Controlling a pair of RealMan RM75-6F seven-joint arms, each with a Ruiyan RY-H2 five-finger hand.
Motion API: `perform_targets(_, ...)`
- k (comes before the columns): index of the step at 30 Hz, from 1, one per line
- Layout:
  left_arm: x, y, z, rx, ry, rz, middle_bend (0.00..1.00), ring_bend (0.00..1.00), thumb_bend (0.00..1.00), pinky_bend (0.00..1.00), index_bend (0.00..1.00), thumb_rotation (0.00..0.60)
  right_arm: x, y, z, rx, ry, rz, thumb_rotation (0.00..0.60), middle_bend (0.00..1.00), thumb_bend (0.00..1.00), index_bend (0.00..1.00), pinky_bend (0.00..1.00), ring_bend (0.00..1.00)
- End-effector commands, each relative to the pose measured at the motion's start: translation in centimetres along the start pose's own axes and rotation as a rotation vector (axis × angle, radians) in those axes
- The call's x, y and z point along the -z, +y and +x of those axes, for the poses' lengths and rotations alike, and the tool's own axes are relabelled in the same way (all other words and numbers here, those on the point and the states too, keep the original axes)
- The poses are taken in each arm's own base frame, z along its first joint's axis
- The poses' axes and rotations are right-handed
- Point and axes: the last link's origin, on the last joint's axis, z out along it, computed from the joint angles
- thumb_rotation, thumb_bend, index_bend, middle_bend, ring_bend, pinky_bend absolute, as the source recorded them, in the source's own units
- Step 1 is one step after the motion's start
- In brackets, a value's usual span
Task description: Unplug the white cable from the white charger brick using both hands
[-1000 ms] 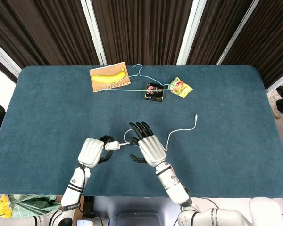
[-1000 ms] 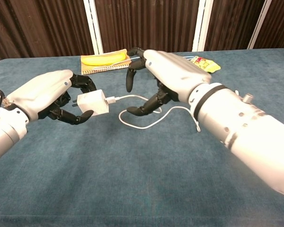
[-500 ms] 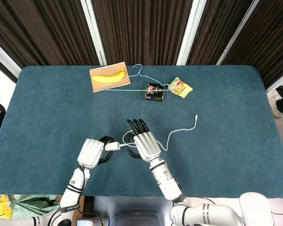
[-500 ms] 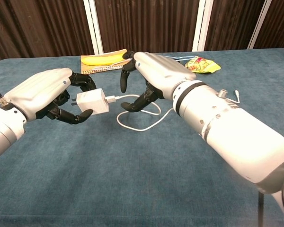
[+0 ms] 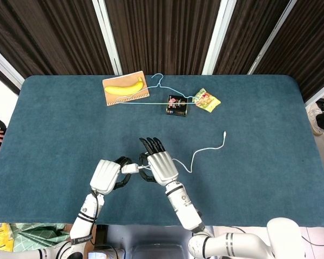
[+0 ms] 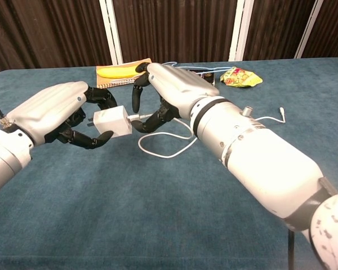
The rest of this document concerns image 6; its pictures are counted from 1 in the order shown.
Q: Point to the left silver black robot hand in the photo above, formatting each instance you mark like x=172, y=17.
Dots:
x=50, y=109

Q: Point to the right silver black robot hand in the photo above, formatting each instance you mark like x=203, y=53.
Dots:
x=180, y=81

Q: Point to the white power adapter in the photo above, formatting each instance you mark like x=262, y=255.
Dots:
x=112, y=120

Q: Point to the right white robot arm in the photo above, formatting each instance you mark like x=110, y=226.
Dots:
x=264, y=160

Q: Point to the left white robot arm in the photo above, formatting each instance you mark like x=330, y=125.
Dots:
x=8, y=157

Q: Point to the black battery pack box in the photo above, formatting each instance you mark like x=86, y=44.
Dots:
x=208, y=76

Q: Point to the brown pleated screen panel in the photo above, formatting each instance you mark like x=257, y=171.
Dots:
x=48, y=31
x=174, y=28
x=332, y=28
x=276, y=28

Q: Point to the spiral notebook with tan cover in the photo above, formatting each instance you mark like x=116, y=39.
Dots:
x=102, y=83

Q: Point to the yellow crumpled snack bag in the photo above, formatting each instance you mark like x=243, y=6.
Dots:
x=242, y=78

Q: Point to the yellow banana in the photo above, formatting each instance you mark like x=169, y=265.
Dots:
x=115, y=72

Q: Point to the teal tablecloth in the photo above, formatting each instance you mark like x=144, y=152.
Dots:
x=129, y=202

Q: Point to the white screen frame post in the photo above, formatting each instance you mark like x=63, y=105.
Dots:
x=112, y=31
x=239, y=31
x=308, y=31

